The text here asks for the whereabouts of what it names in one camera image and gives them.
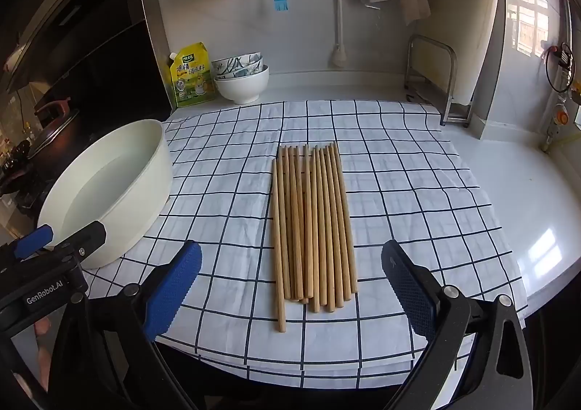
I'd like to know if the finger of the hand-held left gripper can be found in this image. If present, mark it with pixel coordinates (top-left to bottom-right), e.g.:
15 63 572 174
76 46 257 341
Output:
45 221 108 259
0 224 54 263

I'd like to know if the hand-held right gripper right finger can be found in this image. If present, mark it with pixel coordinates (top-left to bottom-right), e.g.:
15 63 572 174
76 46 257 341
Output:
381 239 536 410

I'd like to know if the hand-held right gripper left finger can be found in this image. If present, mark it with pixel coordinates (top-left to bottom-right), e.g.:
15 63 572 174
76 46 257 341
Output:
27 240 203 410

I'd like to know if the white round basin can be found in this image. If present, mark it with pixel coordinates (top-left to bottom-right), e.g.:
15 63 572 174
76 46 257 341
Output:
37 119 173 270

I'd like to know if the row of wooden chopsticks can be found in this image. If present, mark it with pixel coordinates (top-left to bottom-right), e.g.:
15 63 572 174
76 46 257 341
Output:
271 142 359 333

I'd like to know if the person's left hand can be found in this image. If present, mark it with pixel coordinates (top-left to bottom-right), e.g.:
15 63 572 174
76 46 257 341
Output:
33 316 53 388

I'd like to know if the gas stove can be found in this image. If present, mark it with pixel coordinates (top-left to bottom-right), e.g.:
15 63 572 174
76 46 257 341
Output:
0 133 50 229

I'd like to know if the white black checked cloth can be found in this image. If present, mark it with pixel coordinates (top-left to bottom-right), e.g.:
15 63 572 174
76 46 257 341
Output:
84 99 527 390

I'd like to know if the yellow detergent pouch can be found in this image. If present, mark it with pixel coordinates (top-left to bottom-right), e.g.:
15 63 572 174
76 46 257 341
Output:
169 42 216 109

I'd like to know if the black range hood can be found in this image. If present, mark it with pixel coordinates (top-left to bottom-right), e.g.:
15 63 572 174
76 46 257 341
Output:
0 0 171 120

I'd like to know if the plain white bowl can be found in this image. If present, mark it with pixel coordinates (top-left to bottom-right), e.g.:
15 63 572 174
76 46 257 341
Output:
213 64 270 105

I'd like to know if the metal board rack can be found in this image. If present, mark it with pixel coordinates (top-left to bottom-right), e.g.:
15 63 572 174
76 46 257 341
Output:
405 34 475 126

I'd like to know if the blue patterned bowl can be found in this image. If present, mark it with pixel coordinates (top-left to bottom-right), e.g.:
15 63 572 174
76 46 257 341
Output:
213 60 265 78
211 52 263 70

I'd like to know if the large white cutting board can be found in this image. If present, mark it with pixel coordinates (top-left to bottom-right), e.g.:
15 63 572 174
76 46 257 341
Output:
420 0 502 107

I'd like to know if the pot lid with red handle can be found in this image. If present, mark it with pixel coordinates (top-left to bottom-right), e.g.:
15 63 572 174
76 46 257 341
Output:
28 96 81 154

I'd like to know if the black cable loop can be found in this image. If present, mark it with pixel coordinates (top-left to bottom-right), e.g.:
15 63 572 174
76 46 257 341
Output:
545 42 577 93

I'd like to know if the white long-handled brush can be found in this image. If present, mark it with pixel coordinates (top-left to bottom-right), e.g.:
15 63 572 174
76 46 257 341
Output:
329 0 348 70

